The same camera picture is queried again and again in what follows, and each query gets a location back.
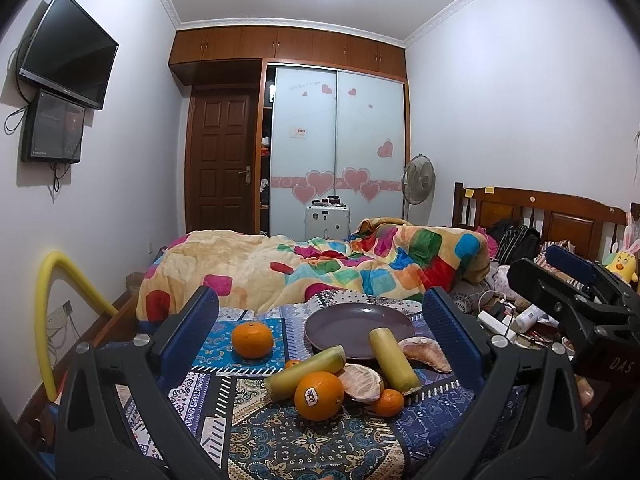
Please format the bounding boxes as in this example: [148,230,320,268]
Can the small pomelo segment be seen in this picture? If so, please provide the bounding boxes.
[398,336,452,374]

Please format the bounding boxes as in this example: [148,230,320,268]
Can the large orange without sticker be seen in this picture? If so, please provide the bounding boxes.
[231,322,273,360]

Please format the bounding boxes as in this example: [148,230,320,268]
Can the large pomelo wedge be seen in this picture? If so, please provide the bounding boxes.
[336,363,384,404]

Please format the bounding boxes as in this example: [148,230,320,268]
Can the large orange with sticker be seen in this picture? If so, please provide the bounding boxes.
[294,372,345,422]

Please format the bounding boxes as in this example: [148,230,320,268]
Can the person's right hand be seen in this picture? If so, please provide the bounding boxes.
[575,375,594,430]

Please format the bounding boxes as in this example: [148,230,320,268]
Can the wooden headboard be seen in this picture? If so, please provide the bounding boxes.
[451,182,639,260]

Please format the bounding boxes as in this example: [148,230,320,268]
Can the black bag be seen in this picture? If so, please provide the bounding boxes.
[488,219,541,264]

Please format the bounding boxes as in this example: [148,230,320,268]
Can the white power strip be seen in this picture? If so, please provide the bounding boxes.
[477,311,516,342]

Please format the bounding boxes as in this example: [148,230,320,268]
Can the blue patterned bed cover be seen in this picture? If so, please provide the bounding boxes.
[168,290,474,479]

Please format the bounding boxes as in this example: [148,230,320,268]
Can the yellow foam tube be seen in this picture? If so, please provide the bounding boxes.
[34,250,120,403]

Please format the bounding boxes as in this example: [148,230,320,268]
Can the standing electric fan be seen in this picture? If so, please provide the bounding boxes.
[401,154,435,220]

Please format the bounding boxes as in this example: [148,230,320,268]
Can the colourful patchwork blanket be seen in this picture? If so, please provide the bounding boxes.
[137,218,490,324]

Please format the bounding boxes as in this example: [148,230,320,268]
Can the dark purple plate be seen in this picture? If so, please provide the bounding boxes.
[304,302,416,361]

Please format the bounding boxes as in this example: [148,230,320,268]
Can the white box appliance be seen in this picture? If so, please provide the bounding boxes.
[305,195,350,240]

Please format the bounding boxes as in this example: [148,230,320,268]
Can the wardrobe with heart doors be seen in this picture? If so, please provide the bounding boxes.
[168,25,410,240]

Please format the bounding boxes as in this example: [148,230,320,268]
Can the brown wooden door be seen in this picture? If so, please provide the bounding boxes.
[184,88,256,232]

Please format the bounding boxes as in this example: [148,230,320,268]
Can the wall power outlet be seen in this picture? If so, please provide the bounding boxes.
[46,301,73,334]

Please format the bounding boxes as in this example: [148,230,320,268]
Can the small wall monitor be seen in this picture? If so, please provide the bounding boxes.
[21,90,86,164]

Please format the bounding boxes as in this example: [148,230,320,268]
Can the wall mounted television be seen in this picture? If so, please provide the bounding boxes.
[18,0,118,110]

